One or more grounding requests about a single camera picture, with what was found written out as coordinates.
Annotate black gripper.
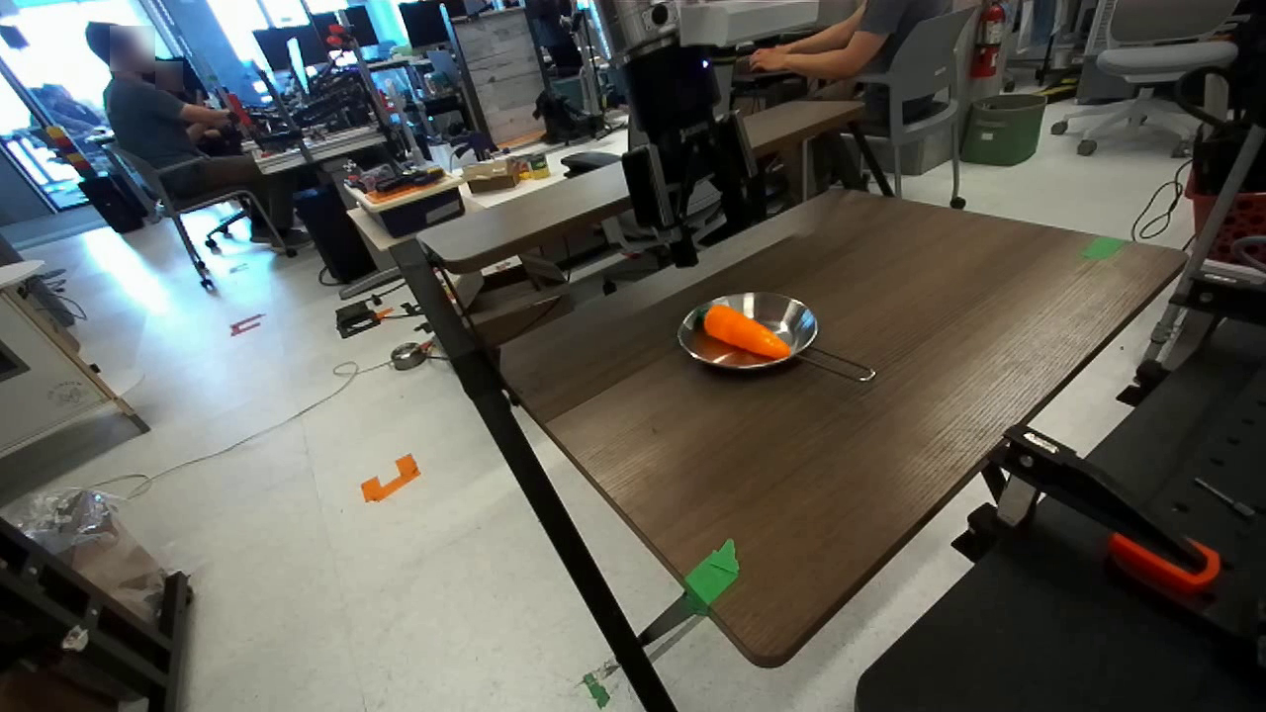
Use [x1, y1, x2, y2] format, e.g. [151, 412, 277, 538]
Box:
[617, 41, 767, 270]

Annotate orange carrot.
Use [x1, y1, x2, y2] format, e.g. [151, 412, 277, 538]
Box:
[701, 301, 796, 365]

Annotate small steel frying pan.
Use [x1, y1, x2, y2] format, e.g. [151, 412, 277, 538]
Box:
[671, 289, 883, 388]

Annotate person in grey shirt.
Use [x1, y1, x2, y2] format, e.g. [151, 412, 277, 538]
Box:
[745, 0, 986, 86]

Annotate white drawer cabinet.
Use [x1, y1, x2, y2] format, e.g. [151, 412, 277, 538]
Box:
[449, 3, 550, 150]

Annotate grey visitor chair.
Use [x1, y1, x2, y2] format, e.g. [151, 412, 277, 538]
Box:
[850, 3, 990, 212]

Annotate green bin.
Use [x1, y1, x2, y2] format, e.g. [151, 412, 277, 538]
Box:
[956, 86, 1051, 170]

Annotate red fire extinguisher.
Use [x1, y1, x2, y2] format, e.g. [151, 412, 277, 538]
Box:
[969, 0, 1010, 85]

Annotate black power adapter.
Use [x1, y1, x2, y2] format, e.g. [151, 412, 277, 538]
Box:
[332, 289, 401, 339]

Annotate large grey office chair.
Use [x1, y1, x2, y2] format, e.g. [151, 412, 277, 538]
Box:
[1048, 0, 1247, 158]

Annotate person in dark teal shirt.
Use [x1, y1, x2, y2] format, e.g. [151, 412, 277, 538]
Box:
[79, 16, 267, 201]

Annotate black bag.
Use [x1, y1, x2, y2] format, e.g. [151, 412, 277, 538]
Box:
[74, 170, 151, 237]

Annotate white low cabinet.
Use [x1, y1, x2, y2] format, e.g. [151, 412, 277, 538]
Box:
[0, 253, 155, 512]

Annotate clear plastic bag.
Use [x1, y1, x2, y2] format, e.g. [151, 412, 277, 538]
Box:
[2, 484, 130, 557]

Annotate black stand frame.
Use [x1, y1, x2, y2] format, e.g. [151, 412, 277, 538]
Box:
[1117, 0, 1266, 406]

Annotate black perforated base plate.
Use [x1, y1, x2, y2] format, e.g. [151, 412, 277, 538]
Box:
[850, 310, 1266, 712]

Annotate orange handled black clamp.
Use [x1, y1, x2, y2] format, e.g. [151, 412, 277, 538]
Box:
[964, 425, 1225, 601]

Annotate black cart frame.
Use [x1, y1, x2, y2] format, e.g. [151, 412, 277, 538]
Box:
[0, 514, 196, 712]

